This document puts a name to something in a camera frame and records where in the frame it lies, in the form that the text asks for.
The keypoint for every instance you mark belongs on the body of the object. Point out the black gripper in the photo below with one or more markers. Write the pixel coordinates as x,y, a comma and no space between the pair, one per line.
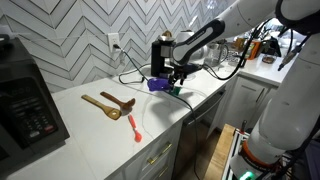
181,70

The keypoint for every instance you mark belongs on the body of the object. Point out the green gum pack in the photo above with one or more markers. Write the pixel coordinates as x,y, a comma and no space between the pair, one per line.
177,91

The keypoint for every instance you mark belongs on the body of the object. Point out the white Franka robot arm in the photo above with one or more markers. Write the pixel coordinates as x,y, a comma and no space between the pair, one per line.
290,110

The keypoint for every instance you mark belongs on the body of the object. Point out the black coffee maker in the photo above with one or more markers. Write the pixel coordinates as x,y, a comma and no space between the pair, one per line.
159,58

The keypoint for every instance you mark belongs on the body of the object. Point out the glass pitcher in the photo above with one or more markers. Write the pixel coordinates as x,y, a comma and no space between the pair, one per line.
216,55

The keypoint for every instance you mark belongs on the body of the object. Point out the red silicone spoon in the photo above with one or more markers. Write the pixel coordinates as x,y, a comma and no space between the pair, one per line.
134,126

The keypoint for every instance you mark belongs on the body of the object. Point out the dark wooden spatula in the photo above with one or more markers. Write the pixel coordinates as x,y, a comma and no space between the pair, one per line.
116,101

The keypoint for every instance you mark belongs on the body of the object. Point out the white cabinet door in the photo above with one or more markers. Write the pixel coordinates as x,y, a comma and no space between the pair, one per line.
246,100

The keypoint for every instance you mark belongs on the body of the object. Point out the light wooden spoon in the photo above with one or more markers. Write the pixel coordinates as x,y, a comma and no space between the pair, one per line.
101,106

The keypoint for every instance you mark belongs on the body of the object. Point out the orange box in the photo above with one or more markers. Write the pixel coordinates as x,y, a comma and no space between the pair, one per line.
254,49

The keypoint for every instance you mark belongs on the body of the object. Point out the wooden board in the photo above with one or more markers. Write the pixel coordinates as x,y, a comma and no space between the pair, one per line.
218,155

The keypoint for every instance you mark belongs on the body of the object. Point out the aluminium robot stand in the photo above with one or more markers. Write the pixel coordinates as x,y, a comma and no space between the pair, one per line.
235,146

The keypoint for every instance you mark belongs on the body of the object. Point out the small dark dish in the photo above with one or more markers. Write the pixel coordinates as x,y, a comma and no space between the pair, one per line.
268,59

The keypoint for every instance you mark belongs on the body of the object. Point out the black microwave oven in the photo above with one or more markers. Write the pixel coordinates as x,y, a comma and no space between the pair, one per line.
26,110

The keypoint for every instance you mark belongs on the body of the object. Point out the white wall outlet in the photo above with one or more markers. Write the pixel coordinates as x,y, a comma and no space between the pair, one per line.
113,40

